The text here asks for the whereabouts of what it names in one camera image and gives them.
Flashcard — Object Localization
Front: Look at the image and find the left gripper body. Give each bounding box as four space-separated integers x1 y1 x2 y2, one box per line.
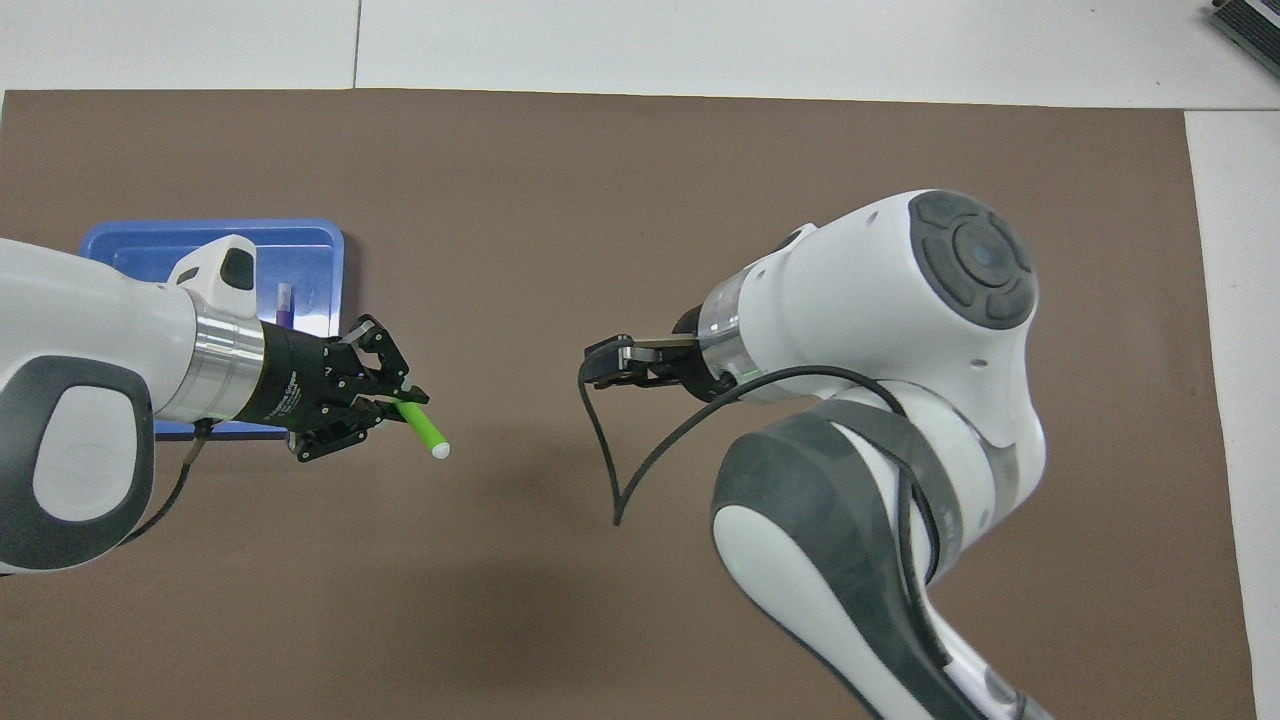
246 321 353 435

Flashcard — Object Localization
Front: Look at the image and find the blue plastic tray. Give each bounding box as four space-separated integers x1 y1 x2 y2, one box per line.
78 218 346 442

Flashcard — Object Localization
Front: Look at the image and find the green pen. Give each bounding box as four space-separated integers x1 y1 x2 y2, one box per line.
392 399 452 462

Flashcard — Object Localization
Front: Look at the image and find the black cable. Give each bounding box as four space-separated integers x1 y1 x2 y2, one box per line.
116 419 217 550
577 345 963 693

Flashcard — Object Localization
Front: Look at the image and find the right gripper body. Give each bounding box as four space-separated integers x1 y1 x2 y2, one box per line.
645 306 734 404

